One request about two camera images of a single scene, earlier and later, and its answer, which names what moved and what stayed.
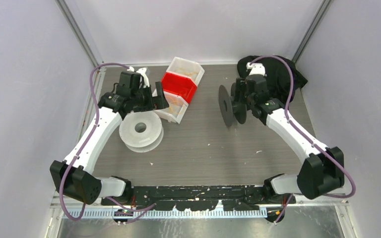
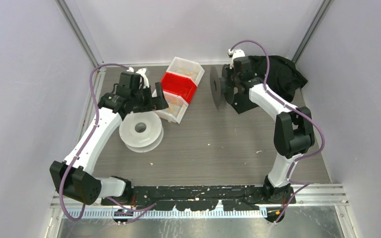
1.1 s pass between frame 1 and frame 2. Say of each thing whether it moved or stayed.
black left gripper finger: stayed
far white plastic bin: stayed
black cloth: stayed
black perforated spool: moved
